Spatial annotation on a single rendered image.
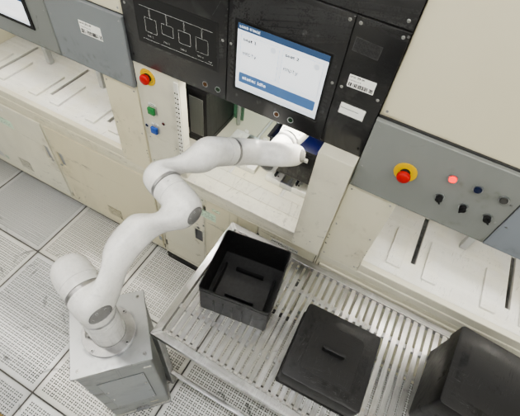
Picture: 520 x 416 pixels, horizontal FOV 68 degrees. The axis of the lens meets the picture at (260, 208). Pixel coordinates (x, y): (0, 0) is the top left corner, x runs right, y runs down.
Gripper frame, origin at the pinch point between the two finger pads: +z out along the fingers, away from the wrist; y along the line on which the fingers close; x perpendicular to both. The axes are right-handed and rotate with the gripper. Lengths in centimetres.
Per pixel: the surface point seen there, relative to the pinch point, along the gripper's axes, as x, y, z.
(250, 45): 40, -11, -30
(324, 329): -36, 46, -58
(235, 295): -46, 10, -61
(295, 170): -20.3, 3.9, -9.5
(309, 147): -14.1, 4.5, 0.7
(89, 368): -47, -17, -113
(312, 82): 36.2, 9.0, -28.6
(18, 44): -38, -185, -6
